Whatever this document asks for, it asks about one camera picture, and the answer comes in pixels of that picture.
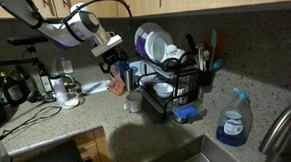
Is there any dark round dish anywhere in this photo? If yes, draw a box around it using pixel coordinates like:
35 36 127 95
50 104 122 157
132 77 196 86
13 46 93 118
160 57 186 72

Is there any stainless steel tumbler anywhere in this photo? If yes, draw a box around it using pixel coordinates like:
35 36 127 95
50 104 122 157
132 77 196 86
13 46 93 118
123 68 136 93

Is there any thin black cord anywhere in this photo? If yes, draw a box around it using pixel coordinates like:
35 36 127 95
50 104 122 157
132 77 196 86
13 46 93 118
0 104 64 142

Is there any metal serving utensil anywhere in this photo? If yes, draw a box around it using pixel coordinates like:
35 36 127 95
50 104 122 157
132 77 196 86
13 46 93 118
194 43 213 72

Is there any white mug red print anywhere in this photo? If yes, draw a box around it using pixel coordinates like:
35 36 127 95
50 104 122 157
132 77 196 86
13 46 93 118
163 43 187 63

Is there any large white plate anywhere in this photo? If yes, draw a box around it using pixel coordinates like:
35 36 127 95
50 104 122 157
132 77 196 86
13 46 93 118
132 20 177 65

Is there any purple plate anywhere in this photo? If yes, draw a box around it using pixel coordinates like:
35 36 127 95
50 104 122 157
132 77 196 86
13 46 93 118
135 35 152 61

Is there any blue dish soap bottle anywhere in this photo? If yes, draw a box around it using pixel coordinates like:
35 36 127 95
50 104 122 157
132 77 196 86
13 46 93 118
213 86 255 148

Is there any wooden lower cabinet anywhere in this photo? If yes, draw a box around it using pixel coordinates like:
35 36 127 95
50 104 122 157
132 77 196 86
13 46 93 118
10 126 117 162

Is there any black wire dish rack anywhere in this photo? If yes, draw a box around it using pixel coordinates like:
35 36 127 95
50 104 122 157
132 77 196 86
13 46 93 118
134 48 204 123

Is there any black spatula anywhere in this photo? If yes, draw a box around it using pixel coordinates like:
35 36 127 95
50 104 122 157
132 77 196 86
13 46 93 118
184 32 199 57

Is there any white cloth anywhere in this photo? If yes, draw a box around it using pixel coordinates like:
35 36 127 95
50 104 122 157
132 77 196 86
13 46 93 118
80 79 112 95

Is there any translucent plastic food container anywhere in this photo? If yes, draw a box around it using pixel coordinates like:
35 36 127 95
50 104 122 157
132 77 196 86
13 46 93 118
139 72 161 87

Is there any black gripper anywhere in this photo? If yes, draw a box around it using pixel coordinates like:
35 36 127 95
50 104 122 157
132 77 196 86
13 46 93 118
98 47 130 75

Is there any white blue plastic tub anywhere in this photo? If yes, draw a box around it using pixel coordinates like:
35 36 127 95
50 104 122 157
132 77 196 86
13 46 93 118
128 59 148 85

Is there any black camera on tripod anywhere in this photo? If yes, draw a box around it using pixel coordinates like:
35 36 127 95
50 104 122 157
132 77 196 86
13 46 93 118
0 34 51 68

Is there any white bottle dark cap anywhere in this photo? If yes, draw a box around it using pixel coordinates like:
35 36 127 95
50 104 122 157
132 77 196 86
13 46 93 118
49 72 69 104

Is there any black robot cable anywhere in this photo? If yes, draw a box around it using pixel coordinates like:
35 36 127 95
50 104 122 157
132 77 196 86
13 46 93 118
30 0 135 45

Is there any stainless steel sink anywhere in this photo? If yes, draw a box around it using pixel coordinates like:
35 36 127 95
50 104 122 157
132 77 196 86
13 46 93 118
137 131 246 162

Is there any black utensil holder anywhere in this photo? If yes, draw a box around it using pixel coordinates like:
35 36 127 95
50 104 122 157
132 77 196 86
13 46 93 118
199 67 218 88

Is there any round tan coaster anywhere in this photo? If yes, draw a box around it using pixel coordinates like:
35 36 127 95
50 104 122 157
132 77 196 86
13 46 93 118
56 94 87 111

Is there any orange cloth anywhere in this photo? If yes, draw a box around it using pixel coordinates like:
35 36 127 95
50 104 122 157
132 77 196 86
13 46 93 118
105 72 127 98

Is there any clear plastic cup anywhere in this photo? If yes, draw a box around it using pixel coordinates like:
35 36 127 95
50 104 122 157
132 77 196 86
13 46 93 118
59 91 81 110

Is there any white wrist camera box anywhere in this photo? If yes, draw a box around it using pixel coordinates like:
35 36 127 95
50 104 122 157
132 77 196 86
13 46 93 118
89 33 124 59

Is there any dark bottle white label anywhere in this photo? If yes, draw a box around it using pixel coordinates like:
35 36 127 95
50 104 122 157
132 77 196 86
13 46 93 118
37 62 56 98

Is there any red spatula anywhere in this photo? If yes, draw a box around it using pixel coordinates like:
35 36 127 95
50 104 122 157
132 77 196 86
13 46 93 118
213 33 228 60

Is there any teal spatula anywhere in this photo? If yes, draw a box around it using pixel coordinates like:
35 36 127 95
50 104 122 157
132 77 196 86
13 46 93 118
206 27 220 72

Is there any black robot cart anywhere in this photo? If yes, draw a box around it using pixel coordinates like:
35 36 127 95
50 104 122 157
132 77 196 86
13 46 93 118
15 137 96 162

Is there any steel kitchen faucet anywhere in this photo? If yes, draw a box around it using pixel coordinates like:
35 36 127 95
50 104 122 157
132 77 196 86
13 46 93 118
255 97 291 162

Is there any white wall outlet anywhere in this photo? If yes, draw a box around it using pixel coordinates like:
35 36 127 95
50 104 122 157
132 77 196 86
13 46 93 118
59 56 75 75

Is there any white dinner plate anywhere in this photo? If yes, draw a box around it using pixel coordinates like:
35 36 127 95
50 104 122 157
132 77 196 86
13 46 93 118
144 30 170 64

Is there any blue water bottle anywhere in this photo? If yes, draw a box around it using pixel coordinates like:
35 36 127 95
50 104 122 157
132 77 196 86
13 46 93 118
114 56 132 83

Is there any teal spoon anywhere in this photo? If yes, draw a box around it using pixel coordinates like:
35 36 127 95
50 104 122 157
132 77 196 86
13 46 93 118
211 57 226 72

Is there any blue sponge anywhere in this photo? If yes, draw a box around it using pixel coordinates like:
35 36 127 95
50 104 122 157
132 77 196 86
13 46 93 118
175 104 199 119

